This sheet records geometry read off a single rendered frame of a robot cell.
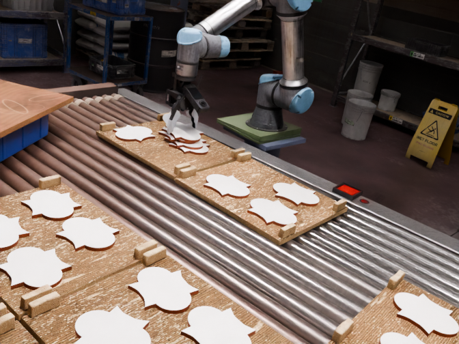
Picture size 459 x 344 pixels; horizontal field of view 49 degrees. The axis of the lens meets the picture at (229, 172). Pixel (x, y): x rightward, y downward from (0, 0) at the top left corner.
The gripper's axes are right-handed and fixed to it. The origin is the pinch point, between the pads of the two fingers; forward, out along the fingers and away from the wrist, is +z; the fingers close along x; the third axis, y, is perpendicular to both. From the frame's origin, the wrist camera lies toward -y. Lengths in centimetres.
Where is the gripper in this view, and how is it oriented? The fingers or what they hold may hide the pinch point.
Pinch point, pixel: (182, 131)
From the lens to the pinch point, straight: 178.9
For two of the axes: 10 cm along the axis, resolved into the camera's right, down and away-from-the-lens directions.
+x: -7.1, 1.9, -6.8
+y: -6.9, -4.0, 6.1
